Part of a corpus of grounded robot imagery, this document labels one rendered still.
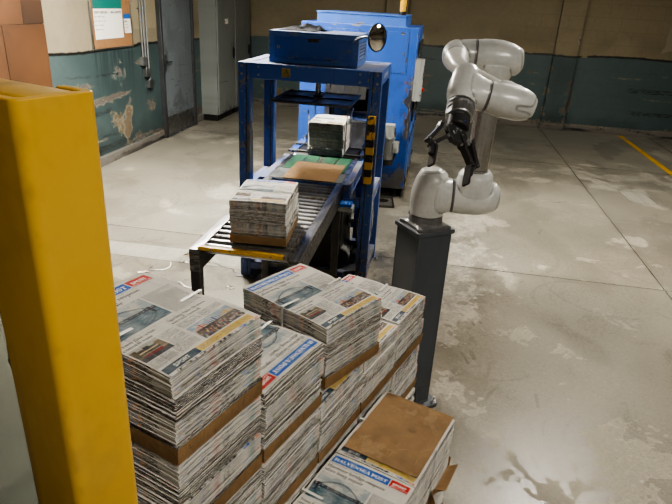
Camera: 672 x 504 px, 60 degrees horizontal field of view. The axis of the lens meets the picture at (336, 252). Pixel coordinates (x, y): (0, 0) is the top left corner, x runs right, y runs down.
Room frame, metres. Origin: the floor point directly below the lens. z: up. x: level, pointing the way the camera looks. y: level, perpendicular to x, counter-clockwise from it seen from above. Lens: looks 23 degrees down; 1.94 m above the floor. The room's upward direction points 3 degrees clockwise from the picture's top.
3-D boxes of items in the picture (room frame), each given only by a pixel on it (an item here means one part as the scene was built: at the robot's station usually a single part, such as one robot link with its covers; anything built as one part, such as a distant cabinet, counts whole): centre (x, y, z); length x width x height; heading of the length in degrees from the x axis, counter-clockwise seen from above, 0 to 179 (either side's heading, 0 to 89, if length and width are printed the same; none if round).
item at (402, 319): (1.74, 0.05, 0.42); 1.17 x 0.39 x 0.83; 152
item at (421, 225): (2.58, -0.40, 1.03); 0.22 x 0.18 x 0.06; 28
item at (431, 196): (2.56, -0.42, 1.17); 0.18 x 0.16 x 0.22; 84
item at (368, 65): (4.20, 0.19, 1.50); 0.94 x 0.68 x 0.10; 81
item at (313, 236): (3.16, 0.10, 0.74); 1.34 x 0.05 x 0.12; 171
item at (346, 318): (1.70, 0.07, 0.95); 0.38 x 0.29 x 0.23; 52
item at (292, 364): (1.37, 0.25, 0.95); 0.38 x 0.29 x 0.23; 62
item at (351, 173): (4.20, 0.19, 0.75); 0.70 x 0.65 x 0.10; 171
